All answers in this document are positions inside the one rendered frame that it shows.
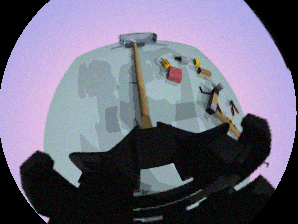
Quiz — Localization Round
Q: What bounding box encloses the tan rectangular block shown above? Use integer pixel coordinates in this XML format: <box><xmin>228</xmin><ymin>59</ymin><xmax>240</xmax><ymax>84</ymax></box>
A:
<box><xmin>197</xmin><ymin>67</ymin><xmax>212</xmax><ymax>77</ymax></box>

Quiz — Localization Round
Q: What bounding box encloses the yellow rectangular block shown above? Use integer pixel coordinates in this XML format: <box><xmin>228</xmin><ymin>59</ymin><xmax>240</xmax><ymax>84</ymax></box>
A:
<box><xmin>194</xmin><ymin>59</ymin><xmax>201</xmax><ymax>67</ymax></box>

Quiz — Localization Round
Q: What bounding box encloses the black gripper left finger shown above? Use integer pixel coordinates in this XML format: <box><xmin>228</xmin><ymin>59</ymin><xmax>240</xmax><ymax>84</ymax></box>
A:
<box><xmin>68</xmin><ymin>125</ymin><xmax>141</xmax><ymax>193</ymax></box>

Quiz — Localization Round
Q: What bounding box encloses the red rectangular block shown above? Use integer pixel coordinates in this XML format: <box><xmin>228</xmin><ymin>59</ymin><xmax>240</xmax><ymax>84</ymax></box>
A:
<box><xmin>168</xmin><ymin>67</ymin><xmax>182</xmax><ymax>84</ymax></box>

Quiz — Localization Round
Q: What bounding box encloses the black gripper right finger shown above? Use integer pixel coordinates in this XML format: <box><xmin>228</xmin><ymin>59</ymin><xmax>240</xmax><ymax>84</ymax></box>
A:
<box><xmin>172</xmin><ymin>123</ymin><xmax>230</xmax><ymax>181</ymax></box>

